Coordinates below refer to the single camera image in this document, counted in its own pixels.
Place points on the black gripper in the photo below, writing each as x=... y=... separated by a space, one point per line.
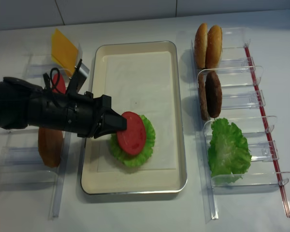
x=84 y=115

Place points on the red tomato slice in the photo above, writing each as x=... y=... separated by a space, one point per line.
x=132 y=140
x=60 y=87

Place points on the green lettuce leaf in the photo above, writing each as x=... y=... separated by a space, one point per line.
x=228 y=155
x=141 y=158

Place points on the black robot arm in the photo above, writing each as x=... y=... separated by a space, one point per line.
x=24 y=104

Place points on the red tomato slice in rack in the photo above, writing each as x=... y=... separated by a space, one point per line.
x=60 y=87

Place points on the yellow cheese slice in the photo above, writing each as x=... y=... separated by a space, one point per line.
x=63 y=52

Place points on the brown meat patty outer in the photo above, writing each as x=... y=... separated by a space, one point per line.
x=202 y=97

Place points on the brown meat patty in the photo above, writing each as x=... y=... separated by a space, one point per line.
x=202 y=97
x=213 y=94

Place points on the brown meat patty inner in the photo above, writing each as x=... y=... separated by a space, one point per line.
x=213 y=94

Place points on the green lettuce leaf in rack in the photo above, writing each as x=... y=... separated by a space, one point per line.
x=228 y=155

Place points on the white paper tray liner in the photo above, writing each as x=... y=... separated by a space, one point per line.
x=143 y=83

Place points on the cream metal tray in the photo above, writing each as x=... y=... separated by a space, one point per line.
x=104 y=174

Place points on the bun half outer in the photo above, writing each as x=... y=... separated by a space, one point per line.
x=200 y=46

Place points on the bun half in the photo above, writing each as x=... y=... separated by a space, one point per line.
x=214 y=47
x=200 y=46

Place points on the clear acrylic right food rack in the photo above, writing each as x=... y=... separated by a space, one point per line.
x=240 y=105

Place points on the bun half inner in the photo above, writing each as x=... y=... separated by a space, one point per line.
x=214 y=47

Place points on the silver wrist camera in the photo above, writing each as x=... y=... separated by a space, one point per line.
x=78 y=78

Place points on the red rail strip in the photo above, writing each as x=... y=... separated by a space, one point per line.
x=285 y=201

